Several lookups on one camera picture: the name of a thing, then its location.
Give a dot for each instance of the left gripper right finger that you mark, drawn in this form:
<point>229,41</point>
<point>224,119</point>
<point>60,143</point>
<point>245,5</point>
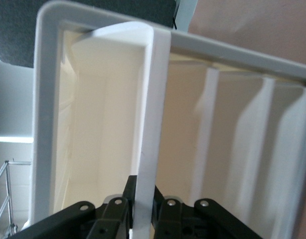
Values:
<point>183,219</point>

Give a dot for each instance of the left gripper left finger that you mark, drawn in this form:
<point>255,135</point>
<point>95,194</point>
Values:
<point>113,216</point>

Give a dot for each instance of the white drawer cabinet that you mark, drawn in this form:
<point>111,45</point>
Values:
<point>43,99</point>

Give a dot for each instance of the grey metal beam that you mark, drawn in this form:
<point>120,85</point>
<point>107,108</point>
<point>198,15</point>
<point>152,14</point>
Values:
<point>185,15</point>

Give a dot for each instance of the brown table cover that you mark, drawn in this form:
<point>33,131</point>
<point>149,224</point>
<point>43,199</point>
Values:
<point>255,25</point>

